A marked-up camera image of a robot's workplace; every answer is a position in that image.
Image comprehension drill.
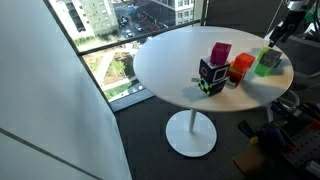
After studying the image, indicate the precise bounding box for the green block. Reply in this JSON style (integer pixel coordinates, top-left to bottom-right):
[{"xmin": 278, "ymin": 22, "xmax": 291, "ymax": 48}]
[{"xmin": 253, "ymin": 62, "xmax": 275, "ymax": 78}]

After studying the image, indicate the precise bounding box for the orange block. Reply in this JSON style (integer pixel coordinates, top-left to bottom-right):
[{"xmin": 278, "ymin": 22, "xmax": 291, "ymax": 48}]
[{"xmin": 232, "ymin": 52, "xmax": 257, "ymax": 73}]

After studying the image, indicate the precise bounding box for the black window frame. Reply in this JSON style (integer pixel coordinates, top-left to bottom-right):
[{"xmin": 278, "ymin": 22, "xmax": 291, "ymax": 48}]
[{"xmin": 42, "ymin": 0, "xmax": 208, "ymax": 105}]

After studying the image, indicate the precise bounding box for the thick black cable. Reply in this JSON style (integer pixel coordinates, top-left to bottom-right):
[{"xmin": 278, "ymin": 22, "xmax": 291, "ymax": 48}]
[{"xmin": 312, "ymin": 0, "xmax": 320, "ymax": 35}]

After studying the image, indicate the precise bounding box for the dark blue patterned cube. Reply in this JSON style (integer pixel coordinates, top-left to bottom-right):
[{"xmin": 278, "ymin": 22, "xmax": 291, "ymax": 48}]
[{"xmin": 198, "ymin": 56, "xmax": 231, "ymax": 85}]

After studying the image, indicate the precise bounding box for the office chair base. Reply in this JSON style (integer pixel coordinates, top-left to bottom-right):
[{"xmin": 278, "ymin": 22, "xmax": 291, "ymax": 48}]
[{"xmin": 264, "ymin": 27, "xmax": 320, "ymax": 123}]

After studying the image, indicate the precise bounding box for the white round table pedestal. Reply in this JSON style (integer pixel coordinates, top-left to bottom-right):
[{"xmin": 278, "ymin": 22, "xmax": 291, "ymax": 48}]
[{"xmin": 165, "ymin": 108, "xmax": 218, "ymax": 158}]

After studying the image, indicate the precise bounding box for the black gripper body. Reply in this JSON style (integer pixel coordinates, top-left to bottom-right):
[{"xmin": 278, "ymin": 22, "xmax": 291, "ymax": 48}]
[{"xmin": 281, "ymin": 9, "xmax": 306, "ymax": 33}]

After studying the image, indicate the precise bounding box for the purple red patterned cube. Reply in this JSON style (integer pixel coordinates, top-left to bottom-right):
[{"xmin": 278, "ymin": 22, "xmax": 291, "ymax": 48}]
[{"xmin": 226, "ymin": 62, "xmax": 248, "ymax": 89}]

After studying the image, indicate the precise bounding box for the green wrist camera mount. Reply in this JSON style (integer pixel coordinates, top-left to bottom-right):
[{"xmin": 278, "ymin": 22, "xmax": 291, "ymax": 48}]
[{"xmin": 304, "ymin": 6, "xmax": 316, "ymax": 25}]

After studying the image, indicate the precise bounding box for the blue handled clamp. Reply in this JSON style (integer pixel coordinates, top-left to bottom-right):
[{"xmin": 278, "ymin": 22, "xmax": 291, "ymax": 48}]
[
  {"xmin": 237, "ymin": 119, "xmax": 300, "ymax": 153},
  {"xmin": 297, "ymin": 101, "xmax": 320, "ymax": 130}
]

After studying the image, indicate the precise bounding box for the black green checkered cube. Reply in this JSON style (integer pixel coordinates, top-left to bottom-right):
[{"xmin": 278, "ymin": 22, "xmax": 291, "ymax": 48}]
[{"xmin": 197, "ymin": 75, "xmax": 229, "ymax": 97}]

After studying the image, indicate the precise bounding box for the magenta block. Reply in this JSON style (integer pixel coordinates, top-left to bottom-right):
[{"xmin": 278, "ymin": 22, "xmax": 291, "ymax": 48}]
[{"xmin": 209, "ymin": 41, "xmax": 233, "ymax": 66}]

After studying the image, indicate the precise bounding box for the black perforated board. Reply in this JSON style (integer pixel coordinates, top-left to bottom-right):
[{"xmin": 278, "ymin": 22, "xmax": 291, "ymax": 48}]
[{"xmin": 279, "ymin": 124, "xmax": 320, "ymax": 178}]

